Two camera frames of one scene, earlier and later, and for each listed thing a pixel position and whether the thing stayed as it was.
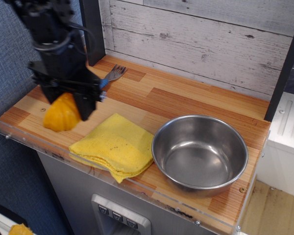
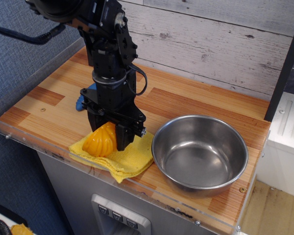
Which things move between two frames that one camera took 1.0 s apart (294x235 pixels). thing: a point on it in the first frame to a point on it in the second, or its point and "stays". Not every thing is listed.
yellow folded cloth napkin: [119, 145] stays
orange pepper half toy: [62, 114] to [102, 142]
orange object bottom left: [20, 229] stays
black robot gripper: [62, 67] to [113, 95]
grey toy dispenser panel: [114, 218] stays
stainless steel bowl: [199, 155] stays
